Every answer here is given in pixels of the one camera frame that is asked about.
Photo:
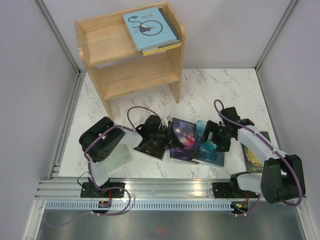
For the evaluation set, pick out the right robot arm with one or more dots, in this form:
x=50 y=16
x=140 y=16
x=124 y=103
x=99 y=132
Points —
x=282 y=177

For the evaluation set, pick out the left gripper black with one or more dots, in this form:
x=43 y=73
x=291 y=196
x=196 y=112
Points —
x=175 y=142

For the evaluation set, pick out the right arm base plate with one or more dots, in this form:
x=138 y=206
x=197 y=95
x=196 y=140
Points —
x=223 y=190

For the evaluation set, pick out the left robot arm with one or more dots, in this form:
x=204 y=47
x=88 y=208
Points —
x=100 y=141

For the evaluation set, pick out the yellow book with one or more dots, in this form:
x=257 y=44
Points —
x=161 y=49

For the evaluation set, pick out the Robinson Crusoe purple book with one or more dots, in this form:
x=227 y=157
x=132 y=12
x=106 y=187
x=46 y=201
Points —
x=185 y=131

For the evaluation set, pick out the aluminium rail beam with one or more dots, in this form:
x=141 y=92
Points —
x=67 y=188

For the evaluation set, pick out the black book with barcode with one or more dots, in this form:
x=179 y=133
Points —
x=177 y=37

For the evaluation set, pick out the white slotted cable duct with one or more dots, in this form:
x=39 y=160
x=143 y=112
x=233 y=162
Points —
x=140 y=205

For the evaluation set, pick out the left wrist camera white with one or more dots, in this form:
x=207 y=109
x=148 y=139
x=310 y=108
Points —
x=168 y=118

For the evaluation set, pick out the Wuthering Heights blue book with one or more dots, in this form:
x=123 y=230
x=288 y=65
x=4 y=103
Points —
x=150 y=147

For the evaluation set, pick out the light blue SO book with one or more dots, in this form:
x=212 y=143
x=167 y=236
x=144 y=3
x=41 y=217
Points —
x=148 y=28

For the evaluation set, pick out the dark green gold book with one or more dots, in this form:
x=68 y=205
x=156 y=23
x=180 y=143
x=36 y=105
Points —
x=252 y=162

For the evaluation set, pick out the teal underwater cover book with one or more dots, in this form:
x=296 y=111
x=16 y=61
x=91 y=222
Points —
x=205 y=153

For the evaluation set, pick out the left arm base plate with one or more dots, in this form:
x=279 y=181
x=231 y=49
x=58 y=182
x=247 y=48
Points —
x=90 y=191

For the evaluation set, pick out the wooden two-tier shelf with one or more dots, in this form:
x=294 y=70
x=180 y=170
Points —
x=114 y=65

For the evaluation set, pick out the pale green book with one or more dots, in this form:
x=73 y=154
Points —
x=119 y=157

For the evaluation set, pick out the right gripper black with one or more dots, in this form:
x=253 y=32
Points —
x=222 y=146

